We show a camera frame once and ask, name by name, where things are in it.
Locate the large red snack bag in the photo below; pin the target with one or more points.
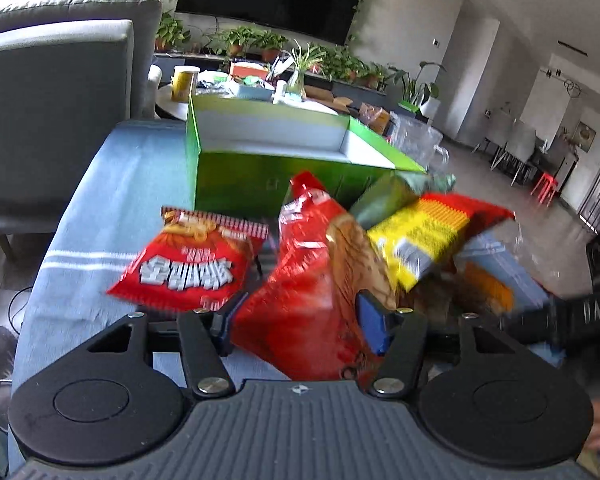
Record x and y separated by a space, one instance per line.
300 300

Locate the grey fabric sofa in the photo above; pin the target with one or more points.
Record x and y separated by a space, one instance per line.
55 100

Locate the tall plant in white pot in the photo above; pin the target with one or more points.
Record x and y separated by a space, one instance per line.
422 92

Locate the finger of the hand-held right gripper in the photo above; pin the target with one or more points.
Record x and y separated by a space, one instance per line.
532 324

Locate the orange plastic bag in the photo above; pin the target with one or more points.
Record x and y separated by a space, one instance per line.
375 119

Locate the white round table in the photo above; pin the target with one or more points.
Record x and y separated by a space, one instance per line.
169 106

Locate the framed wall picture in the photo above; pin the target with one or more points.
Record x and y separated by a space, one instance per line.
585 137

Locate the orange box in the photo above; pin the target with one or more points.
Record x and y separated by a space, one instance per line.
247 71

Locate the yellow can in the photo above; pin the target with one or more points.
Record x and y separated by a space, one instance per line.
184 85

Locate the blue plastic basket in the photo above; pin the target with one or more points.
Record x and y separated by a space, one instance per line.
252 91

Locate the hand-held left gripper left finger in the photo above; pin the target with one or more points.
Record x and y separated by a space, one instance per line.
223 334

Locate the green cardboard box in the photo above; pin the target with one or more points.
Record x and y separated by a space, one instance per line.
240 180

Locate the glass vase with green plant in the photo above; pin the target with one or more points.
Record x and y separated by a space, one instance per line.
297 72

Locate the red stool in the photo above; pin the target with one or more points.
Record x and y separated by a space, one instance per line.
545 185

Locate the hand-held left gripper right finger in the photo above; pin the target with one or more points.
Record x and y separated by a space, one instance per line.
375 327

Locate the open cardboard box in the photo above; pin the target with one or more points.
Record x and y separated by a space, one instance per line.
330 99

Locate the blue striped tablecloth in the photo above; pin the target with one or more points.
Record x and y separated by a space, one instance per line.
105 200

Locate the grey dining chairs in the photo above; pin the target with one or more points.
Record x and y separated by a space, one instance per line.
515 145

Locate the green snack bag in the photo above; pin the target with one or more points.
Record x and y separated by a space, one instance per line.
380 201

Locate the blue orange snack packet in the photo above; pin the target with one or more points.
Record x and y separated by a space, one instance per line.
500 272

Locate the row of potted plants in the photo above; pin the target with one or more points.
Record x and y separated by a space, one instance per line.
245 40

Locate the small red snack bag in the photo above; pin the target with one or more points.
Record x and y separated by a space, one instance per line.
190 260

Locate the clear glass mug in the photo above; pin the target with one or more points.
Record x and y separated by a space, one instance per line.
420 141

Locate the small white bottle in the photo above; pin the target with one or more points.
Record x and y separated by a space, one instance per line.
280 94

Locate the yellow red snack packet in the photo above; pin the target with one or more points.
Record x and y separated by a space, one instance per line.
420 230

